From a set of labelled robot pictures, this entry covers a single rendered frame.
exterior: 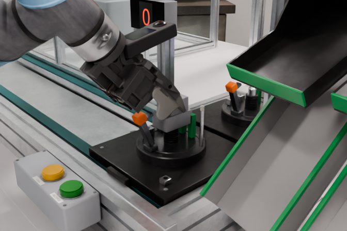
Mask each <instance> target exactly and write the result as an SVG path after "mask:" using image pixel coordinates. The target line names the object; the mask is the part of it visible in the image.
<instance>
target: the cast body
mask: <svg viewBox="0 0 347 231"><path fill-rule="evenodd" d="M181 96H182V99H183V102H184V106H185V109H186V111H185V113H183V112H182V111H181V110H180V109H178V108H177V109H176V110H174V111H173V112H172V113H171V114H170V115H169V116H168V117H167V118H166V119H164V120H162V121H161V120H159V119H158V118H157V117H156V111H154V112H153V115H154V116H153V117H152V125H153V126H154V127H156V128H158V129H160V130H162V131H164V132H166V133H167V132H170V131H172V130H175V129H177V128H180V127H182V126H185V125H188V124H190V123H191V113H192V109H189V108H188V96H186V95H183V94H181Z"/></svg>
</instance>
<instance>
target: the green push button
mask: <svg viewBox="0 0 347 231"><path fill-rule="evenodd" d="M83 190H84V187H83V183H82V182H81V181H79V180H68V181H66V182H64V183H62V184H61V185H60V187H59V191H60V194H61V195H62V196H64V197H75V196H78V195H80V194H81V193H82V192H83Z"/></svg>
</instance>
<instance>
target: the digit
mask: <svg viewBox="0 0 347 231"><path fill-rule="evenodd" d="M139 20H140V27H141V28H142V27H145V26H147V25H149V24H152V23H153V21H152V3H146V2H140V1H139Z"/></svg>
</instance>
